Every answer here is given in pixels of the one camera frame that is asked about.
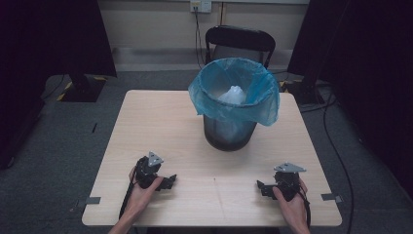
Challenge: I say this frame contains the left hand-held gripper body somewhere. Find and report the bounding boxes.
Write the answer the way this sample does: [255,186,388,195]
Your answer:
[133,150,165,190]

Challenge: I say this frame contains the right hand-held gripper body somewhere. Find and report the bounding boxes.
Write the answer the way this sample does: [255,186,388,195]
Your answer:
[273,162,308,202]

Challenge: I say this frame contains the person's left hand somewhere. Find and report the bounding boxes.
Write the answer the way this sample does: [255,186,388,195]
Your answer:
[128,166,166,213]

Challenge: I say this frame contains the person's right hand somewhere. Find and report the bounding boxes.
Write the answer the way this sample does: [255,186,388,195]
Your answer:
[272,179,310,226]

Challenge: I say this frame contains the dark mesh trash bin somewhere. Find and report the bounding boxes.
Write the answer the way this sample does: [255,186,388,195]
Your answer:
[203,112,258,152]

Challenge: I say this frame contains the blue plastic trash bag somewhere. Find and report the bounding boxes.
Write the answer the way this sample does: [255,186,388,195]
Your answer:
[187,57,282,128]

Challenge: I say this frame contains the black stand base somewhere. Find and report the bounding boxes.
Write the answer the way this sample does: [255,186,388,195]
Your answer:
[284,79,326,107]
[60,73,108,103]

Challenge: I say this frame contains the white crumpled paper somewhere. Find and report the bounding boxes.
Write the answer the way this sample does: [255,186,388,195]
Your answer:
[217,85,247,106]

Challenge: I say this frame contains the yellow black hazard tape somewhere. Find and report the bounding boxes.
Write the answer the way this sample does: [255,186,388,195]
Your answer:
[56,75,109,102]

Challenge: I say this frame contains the black chair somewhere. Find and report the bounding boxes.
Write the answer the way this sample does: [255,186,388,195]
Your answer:
[205,24,278,69]

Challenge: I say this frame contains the black curtain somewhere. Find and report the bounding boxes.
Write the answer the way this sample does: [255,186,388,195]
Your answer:
[286,0,413,198]
[0,0,118,171]

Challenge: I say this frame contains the right hand-held gripper cable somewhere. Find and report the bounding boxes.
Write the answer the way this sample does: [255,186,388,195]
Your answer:
[298,189,313,229]

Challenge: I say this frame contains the hand-held gripper cable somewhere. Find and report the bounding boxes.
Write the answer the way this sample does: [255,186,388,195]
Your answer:
[298,189,313,229]
[118,178,136,220]

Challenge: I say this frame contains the left hand-held gripper cable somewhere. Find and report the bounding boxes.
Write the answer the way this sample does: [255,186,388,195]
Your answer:
[118,178,136,220]

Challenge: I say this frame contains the black floor cable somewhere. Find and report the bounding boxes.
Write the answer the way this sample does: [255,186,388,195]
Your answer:
[321,90,356,234]

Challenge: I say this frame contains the black wall socket cable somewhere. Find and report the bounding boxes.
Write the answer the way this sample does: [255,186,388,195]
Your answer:
[193,7,207,70]

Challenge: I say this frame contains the white wall socket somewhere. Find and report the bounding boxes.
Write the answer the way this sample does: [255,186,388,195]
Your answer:
[189,0,213,15]

